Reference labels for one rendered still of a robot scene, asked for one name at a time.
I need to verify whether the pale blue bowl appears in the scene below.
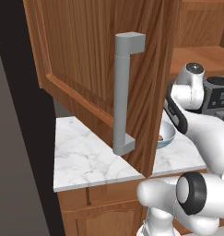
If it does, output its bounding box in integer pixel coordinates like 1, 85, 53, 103
156, 119, 177, 150

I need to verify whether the grey coffee machine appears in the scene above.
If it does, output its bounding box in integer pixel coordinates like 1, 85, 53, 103
203, 76, 224, 124

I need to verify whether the wooden base cabinet door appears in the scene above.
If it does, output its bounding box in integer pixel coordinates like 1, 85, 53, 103
61, 207, 147, 236

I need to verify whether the dark tall fridge housing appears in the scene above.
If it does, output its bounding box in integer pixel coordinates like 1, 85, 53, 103
0, 0, 66, 236

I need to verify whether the wooden wall cabinet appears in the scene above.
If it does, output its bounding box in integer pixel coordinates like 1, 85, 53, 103
169, 0, 224, 81

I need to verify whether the grey cabinet door handle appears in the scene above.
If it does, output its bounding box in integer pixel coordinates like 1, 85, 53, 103
112, 31, 147, 157

